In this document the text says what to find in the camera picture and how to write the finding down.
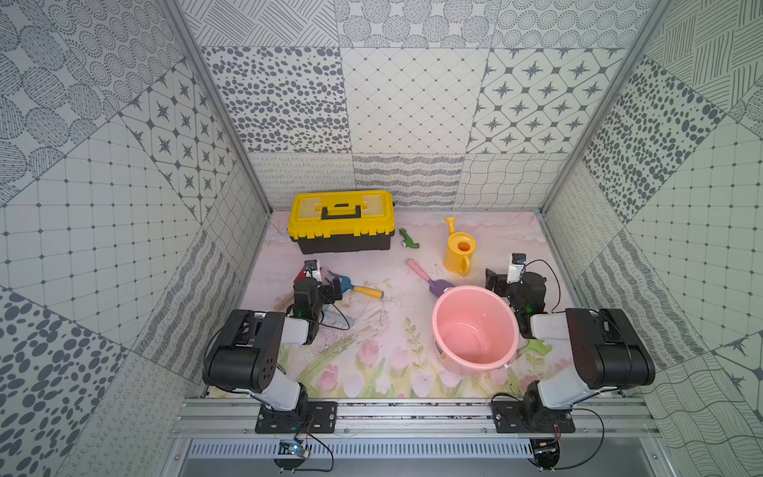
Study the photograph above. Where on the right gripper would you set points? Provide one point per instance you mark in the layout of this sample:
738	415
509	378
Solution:
501	281

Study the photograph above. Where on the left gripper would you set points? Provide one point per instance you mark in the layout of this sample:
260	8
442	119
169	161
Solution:
325	286

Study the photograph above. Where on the blue rake yellow handle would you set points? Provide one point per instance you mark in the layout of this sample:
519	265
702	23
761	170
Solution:
346	285

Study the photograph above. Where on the pink plastic bucket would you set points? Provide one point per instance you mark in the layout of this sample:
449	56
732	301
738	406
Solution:
475	331

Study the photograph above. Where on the purple shovel pink handle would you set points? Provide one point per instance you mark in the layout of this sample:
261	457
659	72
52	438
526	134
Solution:
437	287

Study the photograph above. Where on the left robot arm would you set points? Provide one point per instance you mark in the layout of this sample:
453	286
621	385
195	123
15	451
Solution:
242	357

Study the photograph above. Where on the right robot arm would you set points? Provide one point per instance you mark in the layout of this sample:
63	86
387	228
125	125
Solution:
606	354

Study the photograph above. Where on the yellow toy watering can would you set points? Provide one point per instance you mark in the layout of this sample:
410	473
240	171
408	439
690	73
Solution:
460	248

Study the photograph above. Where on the yellow black toolbox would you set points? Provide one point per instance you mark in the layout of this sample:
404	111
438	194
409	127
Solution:
348	221

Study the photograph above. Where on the floral pink table mat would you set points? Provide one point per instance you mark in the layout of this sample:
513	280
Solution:
384	348

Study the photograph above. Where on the small green toy tool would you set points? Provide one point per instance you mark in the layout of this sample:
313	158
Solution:
408	242

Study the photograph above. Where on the left controller board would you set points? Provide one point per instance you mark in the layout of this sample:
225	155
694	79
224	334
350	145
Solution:
291	454

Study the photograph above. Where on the controller board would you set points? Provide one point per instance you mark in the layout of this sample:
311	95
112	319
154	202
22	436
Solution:
291	454
546	453

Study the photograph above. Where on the right controller board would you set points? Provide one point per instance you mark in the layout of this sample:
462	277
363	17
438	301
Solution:
546	453

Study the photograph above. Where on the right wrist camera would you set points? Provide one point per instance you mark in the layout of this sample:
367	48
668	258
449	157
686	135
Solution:
516	267

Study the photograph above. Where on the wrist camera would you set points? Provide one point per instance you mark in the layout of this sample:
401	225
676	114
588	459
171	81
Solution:
311	269
516	267

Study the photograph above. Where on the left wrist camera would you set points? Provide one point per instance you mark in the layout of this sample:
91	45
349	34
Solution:
311	269

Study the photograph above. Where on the green rake wooden handle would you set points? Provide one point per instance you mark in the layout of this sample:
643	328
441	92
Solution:
532	346

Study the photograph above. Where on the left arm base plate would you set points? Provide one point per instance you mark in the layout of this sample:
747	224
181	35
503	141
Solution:
317	417

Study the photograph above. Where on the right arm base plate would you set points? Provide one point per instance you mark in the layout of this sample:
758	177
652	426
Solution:
519	418

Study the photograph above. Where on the aluminium mounting rail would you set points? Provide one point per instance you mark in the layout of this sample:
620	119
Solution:
392	418

